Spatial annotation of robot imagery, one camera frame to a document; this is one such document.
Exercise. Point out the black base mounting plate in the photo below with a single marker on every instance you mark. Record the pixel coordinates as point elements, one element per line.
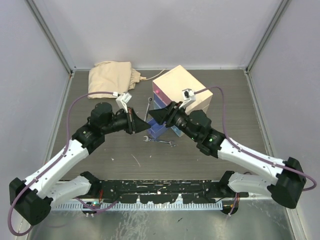
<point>163,191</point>

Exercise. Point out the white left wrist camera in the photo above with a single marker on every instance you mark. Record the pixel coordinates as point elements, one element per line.
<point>122,100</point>

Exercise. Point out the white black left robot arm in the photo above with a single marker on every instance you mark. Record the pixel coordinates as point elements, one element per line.
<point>35,196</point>

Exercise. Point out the silver ratchet wrench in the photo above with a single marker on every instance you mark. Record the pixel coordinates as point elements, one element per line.
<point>150,99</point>

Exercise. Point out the light blue cable duct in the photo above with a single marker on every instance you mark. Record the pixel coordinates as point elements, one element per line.
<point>176,206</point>

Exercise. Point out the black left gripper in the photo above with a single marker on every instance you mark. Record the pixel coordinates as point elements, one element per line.
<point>135,124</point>

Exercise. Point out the silver combination wrench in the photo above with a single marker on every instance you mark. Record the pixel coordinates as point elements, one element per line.
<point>148,139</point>

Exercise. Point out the pastel mini drawer chest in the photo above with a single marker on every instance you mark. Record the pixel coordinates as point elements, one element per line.
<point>171,86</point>

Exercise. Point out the beige folded cloth bag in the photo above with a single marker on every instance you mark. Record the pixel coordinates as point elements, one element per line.
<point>107,77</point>

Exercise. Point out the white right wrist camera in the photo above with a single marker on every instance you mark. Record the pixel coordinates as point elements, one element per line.
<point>189,97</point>

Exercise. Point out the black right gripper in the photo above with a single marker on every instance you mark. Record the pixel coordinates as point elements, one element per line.
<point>167,114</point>

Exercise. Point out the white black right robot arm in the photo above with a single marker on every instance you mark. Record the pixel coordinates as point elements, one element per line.
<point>282,180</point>

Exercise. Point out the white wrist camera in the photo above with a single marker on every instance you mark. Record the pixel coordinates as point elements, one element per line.
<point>189,97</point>
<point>122,100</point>

